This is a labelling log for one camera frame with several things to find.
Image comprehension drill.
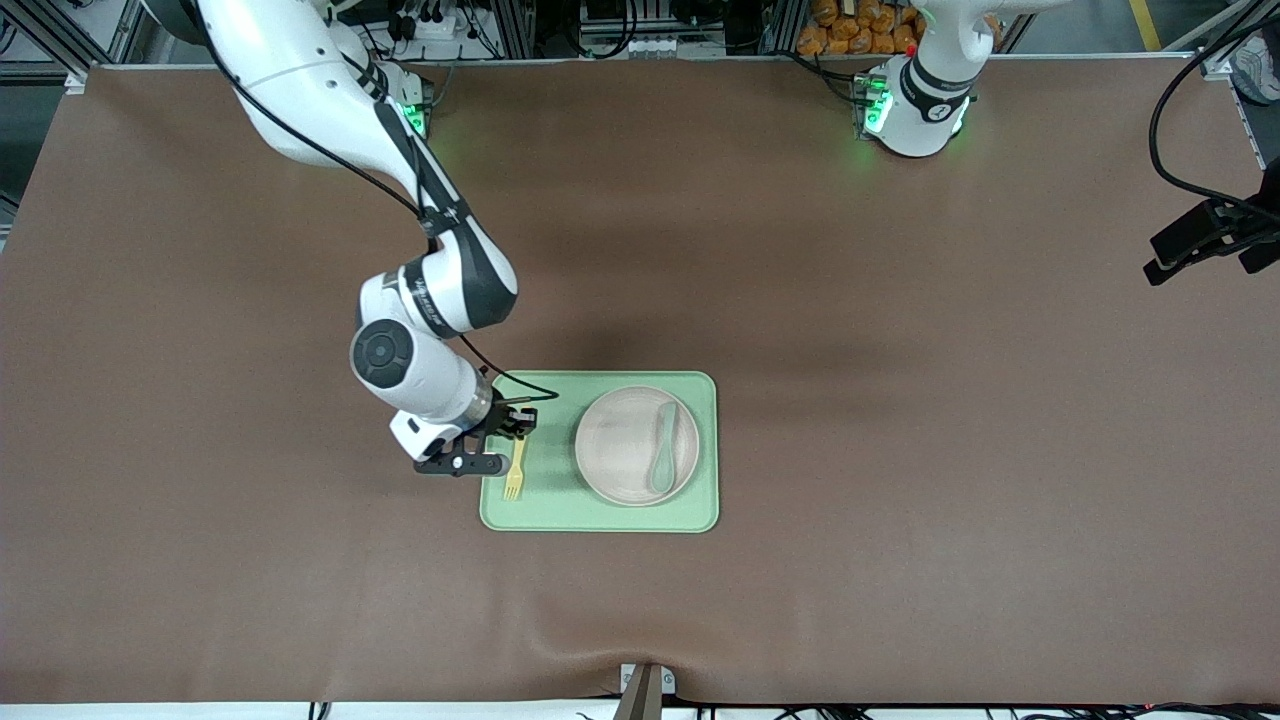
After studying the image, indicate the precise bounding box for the beige round plate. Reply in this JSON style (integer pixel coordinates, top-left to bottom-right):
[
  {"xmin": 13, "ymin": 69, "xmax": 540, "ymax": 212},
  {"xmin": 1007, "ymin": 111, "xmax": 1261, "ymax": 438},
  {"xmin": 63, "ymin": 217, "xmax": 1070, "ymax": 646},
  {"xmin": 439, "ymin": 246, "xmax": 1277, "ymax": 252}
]
[{"xmin": 574, "ymin": 386, "xmax": 700, "ymax": 507}]

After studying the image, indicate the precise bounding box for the light green rectangular tray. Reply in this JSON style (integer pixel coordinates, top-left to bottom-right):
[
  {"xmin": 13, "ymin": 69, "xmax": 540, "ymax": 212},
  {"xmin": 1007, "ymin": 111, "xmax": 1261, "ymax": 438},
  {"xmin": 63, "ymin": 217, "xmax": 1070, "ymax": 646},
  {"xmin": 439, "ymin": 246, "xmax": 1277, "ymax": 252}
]
[{"xmin": 479, "ymin": 370, "xmax": 720, "ymax": 534}]

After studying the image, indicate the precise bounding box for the pale green plastic spoon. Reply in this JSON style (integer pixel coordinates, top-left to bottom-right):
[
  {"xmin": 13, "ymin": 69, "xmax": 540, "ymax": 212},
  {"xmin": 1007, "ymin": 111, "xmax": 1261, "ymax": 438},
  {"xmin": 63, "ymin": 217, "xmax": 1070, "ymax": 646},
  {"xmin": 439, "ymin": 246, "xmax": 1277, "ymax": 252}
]
[{"xmin": 648, "ymin": 403, "xmax": 682, "ymax": 495}]

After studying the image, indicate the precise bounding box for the white terminal block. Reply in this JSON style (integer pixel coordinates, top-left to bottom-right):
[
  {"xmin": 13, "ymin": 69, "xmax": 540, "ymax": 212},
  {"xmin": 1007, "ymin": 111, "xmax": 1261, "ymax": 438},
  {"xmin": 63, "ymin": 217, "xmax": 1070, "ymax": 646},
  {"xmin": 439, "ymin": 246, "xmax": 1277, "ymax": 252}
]
[{"xmin": 585, "ymin": 35, "xmax": 677, "ymax": 59}]

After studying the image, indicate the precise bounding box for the pile of orange items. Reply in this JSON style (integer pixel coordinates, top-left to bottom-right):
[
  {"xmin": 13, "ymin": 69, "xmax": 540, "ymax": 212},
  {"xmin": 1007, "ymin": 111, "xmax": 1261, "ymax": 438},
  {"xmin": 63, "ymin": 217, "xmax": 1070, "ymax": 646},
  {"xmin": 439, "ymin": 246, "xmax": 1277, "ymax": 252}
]
[{"xmin": 797, "ymin": 0, "xmax": 1003, "ymax": 57}]

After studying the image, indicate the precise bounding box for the white power strip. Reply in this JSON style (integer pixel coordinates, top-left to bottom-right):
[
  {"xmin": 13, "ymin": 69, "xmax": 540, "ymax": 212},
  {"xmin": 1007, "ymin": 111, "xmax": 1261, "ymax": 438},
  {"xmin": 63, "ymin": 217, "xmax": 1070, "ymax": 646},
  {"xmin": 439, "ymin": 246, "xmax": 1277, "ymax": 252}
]
[{"xmin": 393, "ymin": 5, "xmax": 473, "ymax": 43}]

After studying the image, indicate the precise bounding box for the aluminium frame corner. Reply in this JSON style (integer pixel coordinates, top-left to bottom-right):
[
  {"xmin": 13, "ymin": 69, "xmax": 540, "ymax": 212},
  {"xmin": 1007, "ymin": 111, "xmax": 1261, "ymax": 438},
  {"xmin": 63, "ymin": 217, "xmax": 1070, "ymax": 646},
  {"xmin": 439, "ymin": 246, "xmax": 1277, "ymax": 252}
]
[
  {"xmin": 1195, "ymin": 0, "xmax": 1280, "ymax": 81},
  {"xmin": 0, "ymin": 0, "xmax": 151, "ymax": 91}
]

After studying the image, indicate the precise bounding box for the metal table edge bracket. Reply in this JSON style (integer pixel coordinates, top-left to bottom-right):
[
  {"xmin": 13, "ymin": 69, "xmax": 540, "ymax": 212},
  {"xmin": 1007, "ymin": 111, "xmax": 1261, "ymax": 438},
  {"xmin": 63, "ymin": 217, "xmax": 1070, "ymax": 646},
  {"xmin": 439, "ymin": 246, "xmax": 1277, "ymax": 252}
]
[{"xmin": 614, "ymin": 663, "xmax": 677, "ymax": 720}]

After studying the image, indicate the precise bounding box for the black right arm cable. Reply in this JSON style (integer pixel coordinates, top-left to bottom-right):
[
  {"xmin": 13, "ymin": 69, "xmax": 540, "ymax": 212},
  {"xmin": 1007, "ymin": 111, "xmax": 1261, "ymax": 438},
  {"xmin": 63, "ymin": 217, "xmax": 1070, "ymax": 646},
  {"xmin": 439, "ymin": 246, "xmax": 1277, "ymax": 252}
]
[{"xmin": 200, "ymin": 0, "xmax": 561, "ymax": 403}]

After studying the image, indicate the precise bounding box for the aluminium frame post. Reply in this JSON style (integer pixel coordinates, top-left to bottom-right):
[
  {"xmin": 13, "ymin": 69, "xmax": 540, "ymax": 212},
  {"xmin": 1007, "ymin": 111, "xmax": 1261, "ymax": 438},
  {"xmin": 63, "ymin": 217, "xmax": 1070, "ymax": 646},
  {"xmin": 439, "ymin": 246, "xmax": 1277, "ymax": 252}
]
[
  {"xmin": 768, "ymin": 0, "xmax": 803, "ymax": 56},
  {"xmin": 490, "ymin": 0, "xmax": 537, "ymax": 58}
]

